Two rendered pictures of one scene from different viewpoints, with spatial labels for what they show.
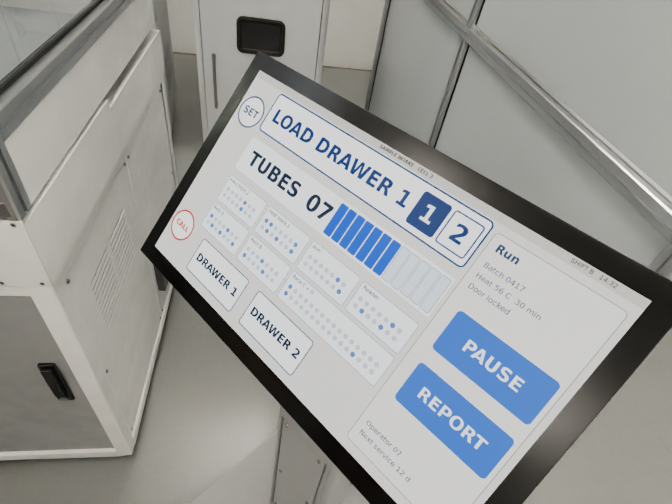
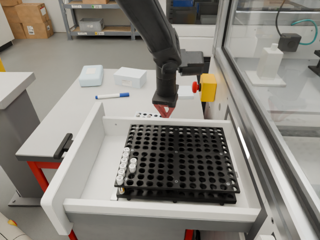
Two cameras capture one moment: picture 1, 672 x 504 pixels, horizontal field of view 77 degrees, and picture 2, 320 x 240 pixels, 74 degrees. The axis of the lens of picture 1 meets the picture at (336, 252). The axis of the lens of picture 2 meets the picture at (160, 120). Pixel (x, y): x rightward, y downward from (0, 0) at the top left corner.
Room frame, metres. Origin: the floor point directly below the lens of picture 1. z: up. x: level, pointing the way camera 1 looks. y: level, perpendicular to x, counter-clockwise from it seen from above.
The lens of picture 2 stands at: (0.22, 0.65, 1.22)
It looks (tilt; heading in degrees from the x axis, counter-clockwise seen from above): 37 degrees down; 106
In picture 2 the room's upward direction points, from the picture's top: straight up
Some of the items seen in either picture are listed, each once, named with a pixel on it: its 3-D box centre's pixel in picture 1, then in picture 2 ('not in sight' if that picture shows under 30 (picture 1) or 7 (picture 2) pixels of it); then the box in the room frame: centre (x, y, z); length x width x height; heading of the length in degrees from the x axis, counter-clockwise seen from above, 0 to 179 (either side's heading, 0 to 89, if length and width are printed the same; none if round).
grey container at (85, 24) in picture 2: not in sight; (92, 24); (-2.19, 4.40, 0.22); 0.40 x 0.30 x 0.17; 16
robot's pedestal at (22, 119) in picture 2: not in sight; (21, 145); (-0.77, 1.27, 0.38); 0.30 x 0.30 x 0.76; 16
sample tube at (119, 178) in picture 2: not in sight; (121, 185); (0.09, 0.86, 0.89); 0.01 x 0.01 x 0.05
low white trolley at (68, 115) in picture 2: not in sight; (135, 164); (-0.10, 1.32, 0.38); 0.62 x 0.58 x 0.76; 103
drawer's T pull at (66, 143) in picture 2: not in sight; (69, 145); (-0.05, 0.91, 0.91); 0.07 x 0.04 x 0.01; 103
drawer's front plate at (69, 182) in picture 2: not in sight; (85, 156); (-0.02, 0.92, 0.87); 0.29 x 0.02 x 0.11; 103
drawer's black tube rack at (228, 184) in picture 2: not in sight; (175, 162); (0.17, 0.96, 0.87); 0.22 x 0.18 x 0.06; 13
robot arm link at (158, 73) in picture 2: not in sight; (168, 66); (0.09, 1.19, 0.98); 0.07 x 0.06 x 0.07; 22
